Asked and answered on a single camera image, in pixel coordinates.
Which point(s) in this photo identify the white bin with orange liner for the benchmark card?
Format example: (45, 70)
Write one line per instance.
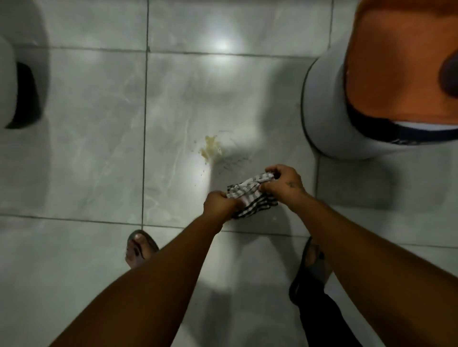
(386, 82)

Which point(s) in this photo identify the person's left foot in sandal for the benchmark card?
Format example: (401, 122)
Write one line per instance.
(139, 248)

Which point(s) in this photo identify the person's foot in sandal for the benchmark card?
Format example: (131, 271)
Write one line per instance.
(315, 262)
(139, 248)

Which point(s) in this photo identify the white rounded fixture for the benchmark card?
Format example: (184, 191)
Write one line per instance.
(10, 82)

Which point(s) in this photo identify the yellow spill stain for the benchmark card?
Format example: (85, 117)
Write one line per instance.
(210, 147)

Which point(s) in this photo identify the person's left forearm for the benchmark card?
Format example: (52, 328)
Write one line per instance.
(150, 282)

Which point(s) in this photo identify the black and white striped cloth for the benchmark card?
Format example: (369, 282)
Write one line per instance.
(250, 196)

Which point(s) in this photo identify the person's black trouser leg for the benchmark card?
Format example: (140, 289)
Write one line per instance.
(322, 311)

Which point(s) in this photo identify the person's right fingers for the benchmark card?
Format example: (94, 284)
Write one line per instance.
(271, 178)

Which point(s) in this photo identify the person's left fingers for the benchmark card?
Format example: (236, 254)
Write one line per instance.
(235, 204)

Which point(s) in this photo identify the person's right foot in sandal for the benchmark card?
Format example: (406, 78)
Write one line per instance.
(315, 262)

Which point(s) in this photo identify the person's right hand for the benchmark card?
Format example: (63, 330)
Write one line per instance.
(286, 186)

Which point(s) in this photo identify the person's left hand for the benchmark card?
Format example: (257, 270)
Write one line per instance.
(219, 206)

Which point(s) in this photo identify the person's right forearm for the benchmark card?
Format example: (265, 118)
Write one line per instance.
(379, 279)

